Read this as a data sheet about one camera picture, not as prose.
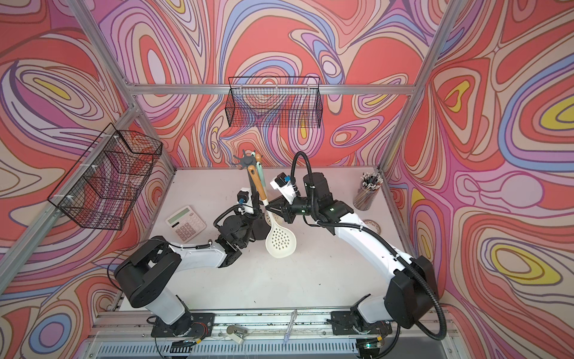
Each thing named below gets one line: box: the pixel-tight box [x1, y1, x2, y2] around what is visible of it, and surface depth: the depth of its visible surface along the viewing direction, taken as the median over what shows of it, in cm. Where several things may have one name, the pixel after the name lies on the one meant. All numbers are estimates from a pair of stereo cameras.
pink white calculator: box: [165, 204, 208, 244], surface depth 98 cm
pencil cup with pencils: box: [352, 172, 384, 211], surface depth 95 cm
